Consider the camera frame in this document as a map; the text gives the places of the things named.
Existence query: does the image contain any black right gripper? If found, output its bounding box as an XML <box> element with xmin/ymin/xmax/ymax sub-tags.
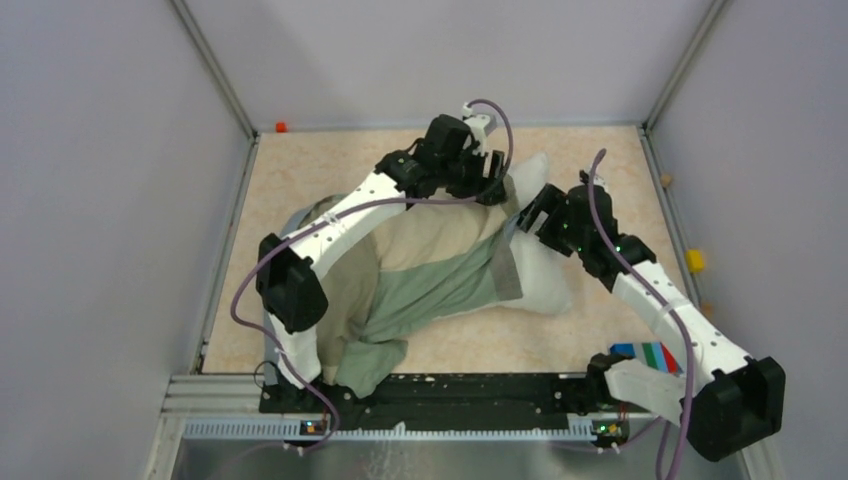
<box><xmin>513</xmin><ymin>184</ymin><xmax>589</xmax><ymax>258</ymax></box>

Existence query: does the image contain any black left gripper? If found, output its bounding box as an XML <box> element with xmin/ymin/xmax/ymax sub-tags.
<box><xmin>439</xmin><ymin>145</ymin><xmax>509</xmax><ymax>208</ymax></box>

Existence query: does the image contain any white pillow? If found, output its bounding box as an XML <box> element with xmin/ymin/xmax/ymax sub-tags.
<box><xmin>499</xmin><ymin>151</ymin><xmax>572</xmax><ymax>315</ymax></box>

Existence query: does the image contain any grey-blue and beige pillowcase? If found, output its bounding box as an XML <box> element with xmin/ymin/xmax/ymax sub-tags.
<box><xmin>278</xmin><ymin>193</ymin><xmax>523</xmax><ymax>397</ymax></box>

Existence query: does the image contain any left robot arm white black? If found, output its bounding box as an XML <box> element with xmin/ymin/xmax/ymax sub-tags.
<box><xmin>256</xmin><ymin>107</ymin><xmax>512</xmax><ymax>414</ymax></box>

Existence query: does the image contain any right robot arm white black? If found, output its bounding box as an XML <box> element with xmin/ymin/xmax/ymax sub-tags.
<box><xmin>518</xmin><ymin>184</ymin><xmax>786</xmax><ymax>462</ymax></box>

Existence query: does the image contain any small yellow block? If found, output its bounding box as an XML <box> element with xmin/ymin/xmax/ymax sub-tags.
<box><xmin>684</xmin><ymin>249</ymin><xmax>706</xmax><ymax>274</ymax></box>

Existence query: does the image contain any multicolour toy brick stack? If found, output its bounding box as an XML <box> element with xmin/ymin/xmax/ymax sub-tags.
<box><xmin>609</xmin><ymin>342</ymin><xmax>683</xmax><ymax>376</ymax></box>

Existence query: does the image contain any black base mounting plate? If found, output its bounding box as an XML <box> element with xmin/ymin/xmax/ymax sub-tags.
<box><xmin>259</xmin><ymin>373</ymin><xmax>638</xmax><ymax>432</ymax></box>

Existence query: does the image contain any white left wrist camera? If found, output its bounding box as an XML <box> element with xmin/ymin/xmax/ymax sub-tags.
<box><xmin>461</xmin><ymin>102</ymin><xmax>497</xmax><ymax>157</ymax></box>

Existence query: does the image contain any aluminium frame rail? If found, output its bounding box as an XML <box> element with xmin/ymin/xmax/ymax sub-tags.
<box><xmin>163</xmin><ymin>373</ymin><xmax>622</xmax><ymax>434</ymax></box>

